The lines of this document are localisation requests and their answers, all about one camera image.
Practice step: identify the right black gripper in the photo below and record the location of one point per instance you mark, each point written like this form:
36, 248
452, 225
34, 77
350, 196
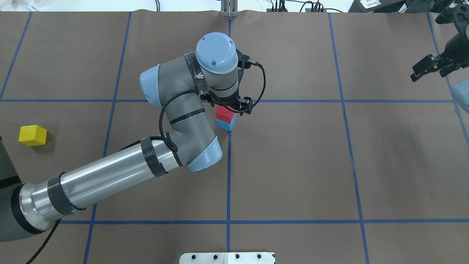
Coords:
455, 51

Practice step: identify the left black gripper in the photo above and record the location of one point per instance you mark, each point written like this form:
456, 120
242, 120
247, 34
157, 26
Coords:
243, 104

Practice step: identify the red wooden cube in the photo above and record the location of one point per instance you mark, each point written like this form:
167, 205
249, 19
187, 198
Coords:
224, 115

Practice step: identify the blue wooden cube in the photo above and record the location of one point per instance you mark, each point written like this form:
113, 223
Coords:
228, 126

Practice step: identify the yellow wooden cube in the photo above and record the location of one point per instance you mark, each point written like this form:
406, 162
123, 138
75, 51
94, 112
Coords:
33, 135

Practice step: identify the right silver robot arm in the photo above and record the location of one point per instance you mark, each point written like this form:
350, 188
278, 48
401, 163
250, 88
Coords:
460, 91

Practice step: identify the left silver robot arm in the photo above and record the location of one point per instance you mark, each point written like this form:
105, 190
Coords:
213, 72

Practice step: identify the aluminium frame post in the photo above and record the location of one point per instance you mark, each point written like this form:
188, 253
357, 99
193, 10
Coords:
229, 8

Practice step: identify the white camera mast pedestal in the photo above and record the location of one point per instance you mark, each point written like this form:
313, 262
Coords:
228, 258

